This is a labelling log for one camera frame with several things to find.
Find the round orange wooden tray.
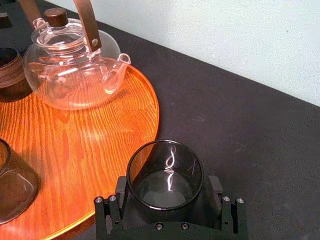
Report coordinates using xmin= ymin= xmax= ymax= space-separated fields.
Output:
xmin=0 ymin=63 xmax=161 ymax=240

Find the dark cup with wooden band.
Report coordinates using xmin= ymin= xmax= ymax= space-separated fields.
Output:
xmin=0 ymin=47 xmax=34 ymax=103

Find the clear glass teapot brown handle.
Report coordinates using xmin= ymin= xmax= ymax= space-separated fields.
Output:
xmin=18 ymin=0 xmax=131 ymax=112

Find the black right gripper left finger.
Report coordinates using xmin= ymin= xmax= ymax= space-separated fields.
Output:
xmin=94 ymin=175 xmax=130 ymax=236

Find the glass teapot lid wooden knob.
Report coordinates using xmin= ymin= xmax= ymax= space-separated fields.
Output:
xmin=31 ymin=7 xmax=87 ymax=53

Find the small black block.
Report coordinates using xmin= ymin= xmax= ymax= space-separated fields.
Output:
xmin=0 ymin=11 xmax=12 ymax=30

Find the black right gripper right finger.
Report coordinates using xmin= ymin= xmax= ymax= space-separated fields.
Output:
xmin=208 ymin=175 xmax=248 ymax=236

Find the smoky dark drinking glass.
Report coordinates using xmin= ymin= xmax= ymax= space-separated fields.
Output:
xmin=0 ymin=138 xmax=41 ymax=225
xmin=126 ymin=140 xmax=223 ymax=230

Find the black tablecloth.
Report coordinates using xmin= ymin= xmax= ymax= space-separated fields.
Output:
xmin=0 ymin=0 xmax=320 ymax=240

